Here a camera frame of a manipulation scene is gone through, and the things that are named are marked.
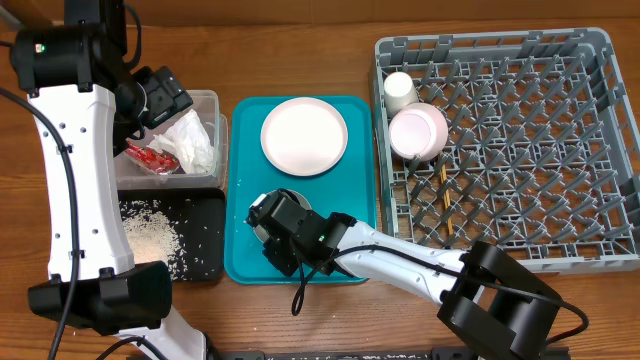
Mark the white rice pile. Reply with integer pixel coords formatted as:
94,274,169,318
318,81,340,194
119,199,203,282

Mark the teal plastic tray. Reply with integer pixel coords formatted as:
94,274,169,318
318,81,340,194
224,95,377,285

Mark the clear plastic bin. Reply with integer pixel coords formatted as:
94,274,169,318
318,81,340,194
114,90,227,190

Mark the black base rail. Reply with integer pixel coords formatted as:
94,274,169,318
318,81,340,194
204,346,571,360

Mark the white napkin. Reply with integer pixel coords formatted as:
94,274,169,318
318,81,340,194
148,109,216,174

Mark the grey bowl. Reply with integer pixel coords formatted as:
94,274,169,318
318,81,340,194
252,189,312,243

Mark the black tray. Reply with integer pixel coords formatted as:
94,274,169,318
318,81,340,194
118,188,226,282

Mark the grey dishwasher rack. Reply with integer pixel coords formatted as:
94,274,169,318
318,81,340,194
372,28,639,274

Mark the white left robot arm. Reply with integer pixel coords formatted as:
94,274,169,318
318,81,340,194
9,1,218,359

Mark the wooden chopstick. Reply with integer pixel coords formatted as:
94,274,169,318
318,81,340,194
441,167,455,236
440,165,451,210

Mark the pale green cup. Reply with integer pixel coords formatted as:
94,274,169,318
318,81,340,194
383,72,419,117

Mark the pink plate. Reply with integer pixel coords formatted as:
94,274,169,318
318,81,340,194
260,97,349,177

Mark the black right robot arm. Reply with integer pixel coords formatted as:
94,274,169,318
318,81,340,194
246,189,589,359

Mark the pink bowl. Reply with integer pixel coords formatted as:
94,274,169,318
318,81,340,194
389,103,449,161

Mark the red snack wrapper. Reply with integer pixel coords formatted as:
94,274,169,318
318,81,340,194
124,141,180,175

